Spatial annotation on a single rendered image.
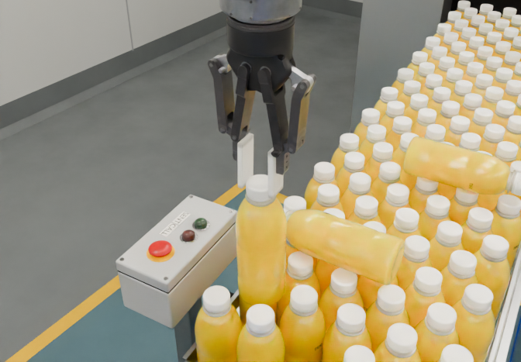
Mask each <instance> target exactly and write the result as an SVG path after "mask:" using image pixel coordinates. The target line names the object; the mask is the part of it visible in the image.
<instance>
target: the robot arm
mask: <svg viewBox="0 0 521 362"><path fill-rule="evenodd" d="M219 5H220V8H221V9H222V11H223V12H224V13H226V14H227V17H226V21H227V43H228V45H229V50H228V52H227V54H224V53H220V54H218V55H217V56H215V57H213V58H212V59H211V60H209V61H208V66H209V70H210V71H211V74H212V77H213V81H214V89H215V97H216V112H217V120H218V128H219V131H220V132H221V133H223V134H224V133H227V134H228V135H230V138H231V140H232V141H233V159H234V160H236V161H237V164H238V188H243V187H244V186H245V185H246V182H247V179H248V178H250V177H251V176H254V135H253V134H252V133H248V132H249V131H250V130H251V129H249V125H250V117H251V113H252V108H253V103H254V96H255V91H259V92H260V93H262V97H263V102H264V103H265V104H266V106H267V115H268V120H269V125H270V130H271V138H272V143H273V148H272V149H271V150H269V151H268V152H267V162H268V197H269V198H272V199H273V198H274V197H275V196H276V195H277V194H278V192H279V191H280V190H281V189H282V188H283V175H284V173H285V172H286V171H287V170H288V168H289V153H291V154H294V153H295V152H296V151H297V150H298V149H299V148H300V147H301V146H302V145H303V144H304V142H305V131H306V123H307V116H308V110H309V96H310V91H311V90H312V88H313V86H314V84H315V83H316V76H315V75H314V74H308V75H306V74H304V73H303V72H301V71H300V70H299V69H297V68H296V63H295V60H294V57H293V54H292V52H293V46H294V37H295V14H297V13H298V12H299V11H300V10H301V8H302V0H219ZM231 69H233V72H234V73H235V75H236V76H237V83H236V105H235V102H234V92H233V75H232V71H231ZM289 78H291V80H292V87H291V90H292V91H293V92H294V93H293V95H292V101H291V110H290V119H289V125H288V116H287V110H286V104H285V92H286V90H285V82H286V81H287V80H288V79H289ZM247 133H248V134H247Z"/></svg>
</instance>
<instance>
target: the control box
mask: <svg viewBox="0 0 521 362"><path fill-rule="evenodd" d="M183 213H184V214H183ZM185 213H188V214H185ZM183 215H184V216H183ZM186 215H187V216H186ZM236 215H237V211H236V210H233V209H229V208H227V207H225V206H222V205H218V204H216V203H214V202H210V201H207V200H205V199H203V198H199V197H196V196H194V195H189V196H188V197H187V198H186V199H185V200H184V201H183V202H181V203H180V204H179V205H178V206H177V207H176V208H174V209H173V210H172V211H171V212H170V213H169V214H168V215H166V216H165V217H164V218H163V219H162V220H161V221H159V223H158V224H156V226H155V227H154V228H152V229H151V230H150V231H149V232H148V233H147V234H145V235H144V236H143V237H142V238H141V239H140V240H139V241H137V242H136V243H135V244H134V245H133V246H132V247H131V248H129V249H128V250H127V251H126V252H125V253H124V254H123V255H122V256H121V257H120V258H119V259H118V260H117V261H116V267H117V270H118V275H119V283H120V287H121V291H122V299H123V303H124V305H125V306H126V307H127V308H129V309H132V310H133V311H136V312H138V313H140V314H142V315H144V316H146V317H148V318H150V319H153V320H155V321H157V322H159V323H161V324H163V325H165V326H167V327H170V328H172V329H173V328H174V327H175V326H176V325H177V324H178V323H179V321H180V320H181V319H182V318H183V317H184V316H185V314H186V313H187V312H188V311H189V310H190V308H191V307H192V306H193V305H194V304H195V303H196V302H197V301H198V300H199V299H200V298H201V296H202V295H203V294H204V292H205V290H206V289H207V288H209V287H210V286H211V285H212V283H213V282H214V281H215V280H216V279H217V277H218V276H219V275H220V274H221V273H222V272H223V271H224V270H225V269H226V268H227V266H228V265H229V264H230V263H231V262H232V261H233V259H234V258H235V257H236ZM180 216H181V217H180ZM182 216H183V218H184V219H183V218H182ZM185 216H186V217H185ZM197 218H204V219H206V220H207V222H208V225H207V226H206V227H205V228H203V229H198V228H196V227H195V224H194V223H195V220H196V219H197ZM178 219H180V220H178ZM175 221H177V222H175ZM178 222H179V223H178ZM171 224H174V225H175V227H174V225H171ZM169 227H170V228H171V229H172V230H171V229H169ZM173 227H174V228H173ZM187 229H190V230H193V231H194V232H195V238H194V239H193V240H191V241H185V240H183V239H182V237H181V235H182V233H183V232H184V231H185V230H187ZM165 230H167V231H165ZM168 231H169V232H168ZM165 233H166V234H165ZM158 240H165V241H168V242H169V243H170V244H171V245H172V250H171V252H170V253H169V254H168V255H166V256H164V257H154V256H152V255H150V253H149V250H148V248H149V246H150V244H152V243H153V242H155V241H158Z"/></svg>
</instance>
